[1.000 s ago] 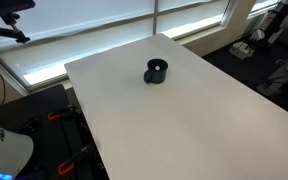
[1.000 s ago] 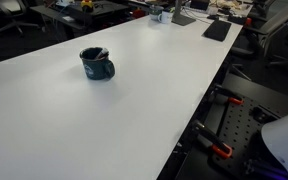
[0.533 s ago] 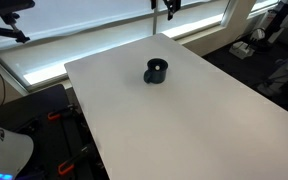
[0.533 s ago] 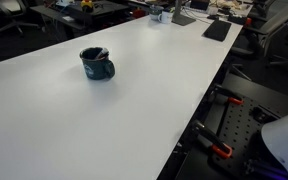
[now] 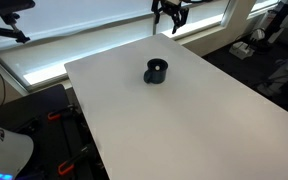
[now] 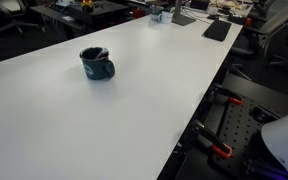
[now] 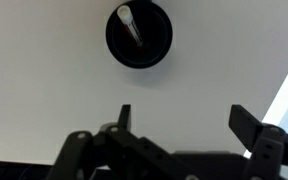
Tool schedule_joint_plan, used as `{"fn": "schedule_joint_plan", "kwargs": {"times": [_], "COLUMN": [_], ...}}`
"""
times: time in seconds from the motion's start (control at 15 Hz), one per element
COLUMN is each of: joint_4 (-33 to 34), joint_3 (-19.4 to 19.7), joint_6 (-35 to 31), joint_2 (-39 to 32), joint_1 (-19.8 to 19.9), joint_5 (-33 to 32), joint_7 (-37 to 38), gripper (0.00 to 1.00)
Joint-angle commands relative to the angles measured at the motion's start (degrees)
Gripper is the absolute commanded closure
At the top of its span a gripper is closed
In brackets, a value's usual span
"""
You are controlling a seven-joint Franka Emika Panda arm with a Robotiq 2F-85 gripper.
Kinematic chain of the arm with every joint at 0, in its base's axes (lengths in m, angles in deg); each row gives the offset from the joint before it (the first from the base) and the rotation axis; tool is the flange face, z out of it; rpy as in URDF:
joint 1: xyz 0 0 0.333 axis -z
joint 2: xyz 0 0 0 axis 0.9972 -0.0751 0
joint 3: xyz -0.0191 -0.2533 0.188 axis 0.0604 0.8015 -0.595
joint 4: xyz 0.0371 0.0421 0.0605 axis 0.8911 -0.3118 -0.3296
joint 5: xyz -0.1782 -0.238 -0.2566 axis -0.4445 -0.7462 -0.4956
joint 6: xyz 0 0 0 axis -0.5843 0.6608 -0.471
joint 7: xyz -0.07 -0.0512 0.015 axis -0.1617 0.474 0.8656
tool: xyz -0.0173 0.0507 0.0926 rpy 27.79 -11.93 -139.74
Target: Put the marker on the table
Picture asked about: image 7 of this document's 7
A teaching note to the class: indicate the red marker with white cap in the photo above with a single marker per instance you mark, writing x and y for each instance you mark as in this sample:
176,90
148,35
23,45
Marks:
130,25

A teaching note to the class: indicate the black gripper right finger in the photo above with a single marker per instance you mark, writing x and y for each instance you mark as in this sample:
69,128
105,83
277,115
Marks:
267,146

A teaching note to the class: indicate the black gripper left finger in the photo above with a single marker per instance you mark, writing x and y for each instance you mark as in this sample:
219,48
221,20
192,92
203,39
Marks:
77,153

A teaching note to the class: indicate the dark teal mug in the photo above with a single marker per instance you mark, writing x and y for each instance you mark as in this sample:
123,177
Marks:
154,36

